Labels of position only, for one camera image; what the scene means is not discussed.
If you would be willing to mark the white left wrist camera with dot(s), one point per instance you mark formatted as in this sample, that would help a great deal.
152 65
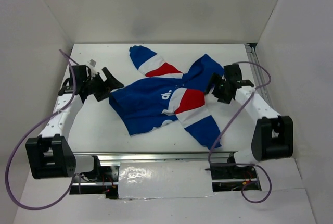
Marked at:
91 63

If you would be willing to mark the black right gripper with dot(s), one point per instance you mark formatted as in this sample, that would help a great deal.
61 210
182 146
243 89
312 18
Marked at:
216 79

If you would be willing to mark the aluminium side rail frame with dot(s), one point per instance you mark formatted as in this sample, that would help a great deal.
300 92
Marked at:
257 73

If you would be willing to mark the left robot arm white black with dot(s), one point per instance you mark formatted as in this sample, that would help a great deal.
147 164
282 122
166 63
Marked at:
49 154

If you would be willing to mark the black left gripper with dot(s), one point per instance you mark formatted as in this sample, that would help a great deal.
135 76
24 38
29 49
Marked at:
112 84

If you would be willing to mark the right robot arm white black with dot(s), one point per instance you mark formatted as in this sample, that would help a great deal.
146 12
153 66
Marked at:
245 93

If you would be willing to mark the blue white red jacket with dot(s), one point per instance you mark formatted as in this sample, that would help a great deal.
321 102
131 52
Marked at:
166 94

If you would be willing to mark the white foil covered panel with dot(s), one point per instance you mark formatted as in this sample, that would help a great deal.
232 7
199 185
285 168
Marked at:
168 179

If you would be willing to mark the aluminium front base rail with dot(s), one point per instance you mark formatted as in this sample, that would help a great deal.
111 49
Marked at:
117 157

